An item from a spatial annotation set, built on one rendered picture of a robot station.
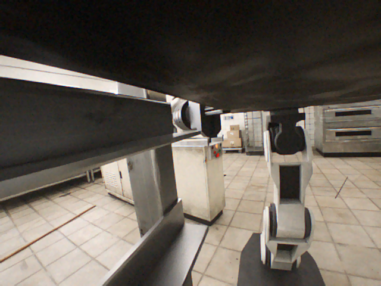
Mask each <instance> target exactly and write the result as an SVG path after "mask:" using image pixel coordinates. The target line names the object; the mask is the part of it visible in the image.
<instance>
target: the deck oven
mask: <svg viewBox="0 0 381 286"><path fill-rule="evenodd" d="M313 107H314V146H315V147H316V151H318V152H319V153H320V154H321V155H322V156H323V157H381V100H374V101H366V102H356V103H347V104H333V105H320V108H318V106H313Z"/></svg>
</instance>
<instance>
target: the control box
mask: <svg viewBox="0 0 381 286"><path fill-rule="evenodd" d="M220 143H221V146H220ZM216 145H218V147H217V148H216ZM212 146H213V147H214V148H213V149H212ZM207 148H208V160H213V159H215V158H217V157H219V156H222V155H223V149H222V142H216V143H214V144H210V145H209V146H207ZM219 149H221V151H220V152H219ZM214 151H216V154H214ZM218 154H219V156H218ZM216 155H217V157H216Z"/></svg>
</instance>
